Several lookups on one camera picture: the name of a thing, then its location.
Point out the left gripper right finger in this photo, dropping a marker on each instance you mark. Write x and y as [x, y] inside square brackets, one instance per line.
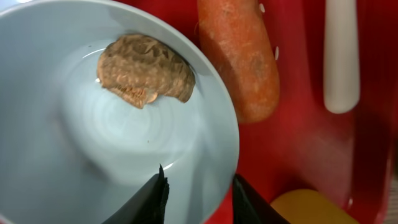
[249, 207]

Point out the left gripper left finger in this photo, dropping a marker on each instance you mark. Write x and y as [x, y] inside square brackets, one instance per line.
[147, 205]

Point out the red serving tray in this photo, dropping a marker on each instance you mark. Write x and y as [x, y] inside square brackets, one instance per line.
[350, 157]

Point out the orange carrot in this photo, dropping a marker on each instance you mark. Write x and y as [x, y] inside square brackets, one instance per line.
[234, 39]

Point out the brown mushroom piece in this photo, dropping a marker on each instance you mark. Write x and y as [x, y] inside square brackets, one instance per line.
[138, 68]

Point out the small light blue bowl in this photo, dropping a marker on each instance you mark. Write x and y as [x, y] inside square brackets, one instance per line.
[73, 152]

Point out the yellow plastic cup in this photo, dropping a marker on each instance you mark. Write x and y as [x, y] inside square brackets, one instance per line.
[306, 206]

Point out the white plastic spoon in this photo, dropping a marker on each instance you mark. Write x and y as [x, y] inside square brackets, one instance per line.
[341, 72]

